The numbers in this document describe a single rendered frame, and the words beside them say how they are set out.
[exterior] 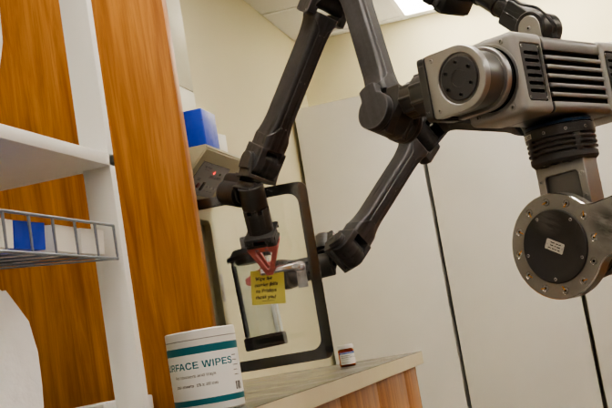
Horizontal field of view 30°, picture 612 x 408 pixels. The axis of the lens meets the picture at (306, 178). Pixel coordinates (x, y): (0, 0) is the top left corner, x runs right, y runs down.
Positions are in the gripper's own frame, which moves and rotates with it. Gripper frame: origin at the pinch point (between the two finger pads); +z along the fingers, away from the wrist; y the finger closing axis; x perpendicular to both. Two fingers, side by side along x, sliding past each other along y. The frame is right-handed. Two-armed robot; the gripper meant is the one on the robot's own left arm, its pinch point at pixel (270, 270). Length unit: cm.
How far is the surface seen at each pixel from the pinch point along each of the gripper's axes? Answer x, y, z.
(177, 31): -20, -54, -48
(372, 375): 13, -35, 46
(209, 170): -13.2, -22.1, -18.7
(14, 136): -8, 97, -59
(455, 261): 32, -288, 118
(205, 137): -11.3, -18.1, -27.6
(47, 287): -50, 0, -5
